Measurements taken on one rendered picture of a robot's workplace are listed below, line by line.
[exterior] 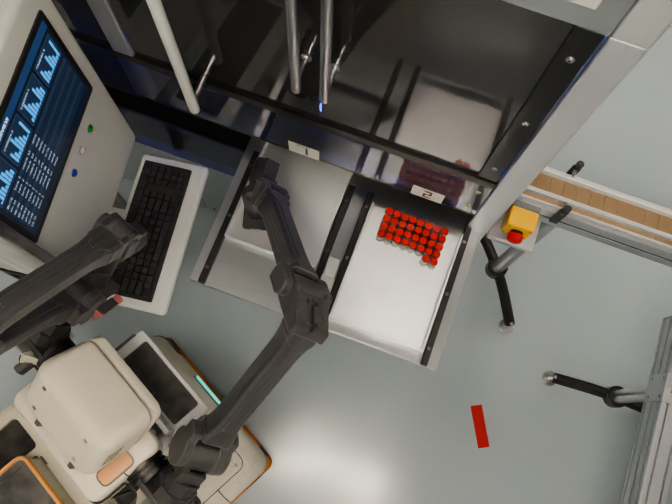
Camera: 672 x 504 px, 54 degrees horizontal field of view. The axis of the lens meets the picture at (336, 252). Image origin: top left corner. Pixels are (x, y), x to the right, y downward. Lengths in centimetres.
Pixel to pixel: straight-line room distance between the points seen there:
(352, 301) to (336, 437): 95
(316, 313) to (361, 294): 58
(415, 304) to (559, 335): 114
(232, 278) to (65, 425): 65
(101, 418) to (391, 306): 82
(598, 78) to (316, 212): 93
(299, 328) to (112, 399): 38
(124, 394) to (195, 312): 140
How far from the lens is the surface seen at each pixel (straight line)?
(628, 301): 294
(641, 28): 103
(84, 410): 129
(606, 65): 110
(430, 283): 179
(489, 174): 152
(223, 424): 130
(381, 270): 178
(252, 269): 178
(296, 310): 116
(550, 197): 186
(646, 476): 229
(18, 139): 146
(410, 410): 263
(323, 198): 183
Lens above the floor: 260
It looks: 75 degrees down
